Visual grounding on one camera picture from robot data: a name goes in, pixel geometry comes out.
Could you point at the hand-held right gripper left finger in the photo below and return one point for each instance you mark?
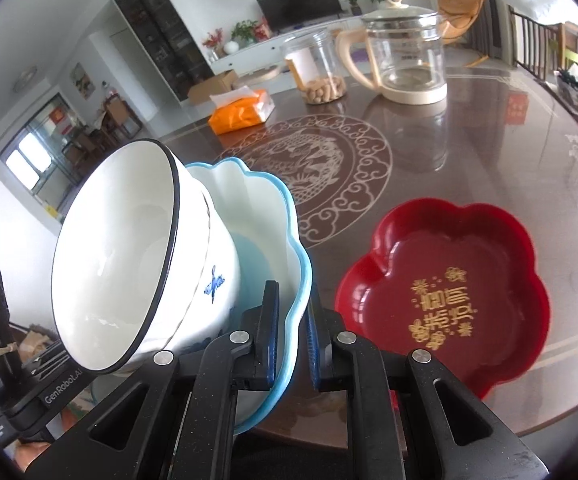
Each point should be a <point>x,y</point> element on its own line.
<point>270,335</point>

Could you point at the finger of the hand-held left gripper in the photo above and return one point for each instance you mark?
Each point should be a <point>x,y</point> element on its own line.
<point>51,357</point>

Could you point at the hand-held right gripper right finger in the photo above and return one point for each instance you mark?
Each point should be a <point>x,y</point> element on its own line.
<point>315,350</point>

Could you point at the white ceramic bowl dark rim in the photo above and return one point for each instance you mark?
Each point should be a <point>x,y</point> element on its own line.
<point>119,250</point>
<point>219,280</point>

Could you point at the scalloped white and blue bowl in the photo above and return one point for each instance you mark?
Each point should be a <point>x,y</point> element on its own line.
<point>264,230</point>

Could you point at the red flower-shaped plate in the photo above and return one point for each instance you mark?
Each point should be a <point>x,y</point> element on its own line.
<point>444,290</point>

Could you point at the sliding glass door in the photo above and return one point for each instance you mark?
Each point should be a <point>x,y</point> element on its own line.
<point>34,150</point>

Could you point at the red door poster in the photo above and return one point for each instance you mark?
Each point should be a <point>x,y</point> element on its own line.
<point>58,115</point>

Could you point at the wooden dining table with chairs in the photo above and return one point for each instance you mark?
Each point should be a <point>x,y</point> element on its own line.
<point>104,125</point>

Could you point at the orange tissue pack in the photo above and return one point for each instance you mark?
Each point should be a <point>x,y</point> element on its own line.
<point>239,115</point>

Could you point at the round ceiling lamp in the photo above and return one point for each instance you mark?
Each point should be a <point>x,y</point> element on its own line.
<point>24,79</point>

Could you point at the cardboard box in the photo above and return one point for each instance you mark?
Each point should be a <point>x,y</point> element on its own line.
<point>211,87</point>

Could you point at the beige round floor cushion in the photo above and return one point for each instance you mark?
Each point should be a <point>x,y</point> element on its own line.
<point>259,75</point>

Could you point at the clear plastic snack jar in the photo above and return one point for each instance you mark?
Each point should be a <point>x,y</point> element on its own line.
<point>316,65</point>

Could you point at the white round vase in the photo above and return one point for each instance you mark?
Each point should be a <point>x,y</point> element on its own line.
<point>231,47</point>

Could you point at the red flowers in vase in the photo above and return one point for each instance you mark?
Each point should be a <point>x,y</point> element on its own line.
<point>212,42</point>

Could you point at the green potted plant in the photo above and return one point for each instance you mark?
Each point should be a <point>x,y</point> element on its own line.
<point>245,30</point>

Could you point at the black glass display cabinet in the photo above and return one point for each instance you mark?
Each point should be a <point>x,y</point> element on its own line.
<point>161,35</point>

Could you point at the flat screen television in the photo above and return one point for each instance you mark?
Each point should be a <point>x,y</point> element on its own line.
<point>299,5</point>

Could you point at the small potted plant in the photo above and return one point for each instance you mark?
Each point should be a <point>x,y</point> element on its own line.
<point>353,4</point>

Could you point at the orange lounge chair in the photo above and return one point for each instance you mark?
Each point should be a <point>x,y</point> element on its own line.
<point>461,12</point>

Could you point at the dark wooden railing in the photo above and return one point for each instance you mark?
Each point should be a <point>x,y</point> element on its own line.
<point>539,45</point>

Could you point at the grey curtain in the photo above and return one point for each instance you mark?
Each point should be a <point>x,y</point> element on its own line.
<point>479,5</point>

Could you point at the white pillow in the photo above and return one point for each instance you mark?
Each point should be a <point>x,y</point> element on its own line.
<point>539,2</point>

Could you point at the framed wall painting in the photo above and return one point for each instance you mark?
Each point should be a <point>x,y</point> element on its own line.
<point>82,80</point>

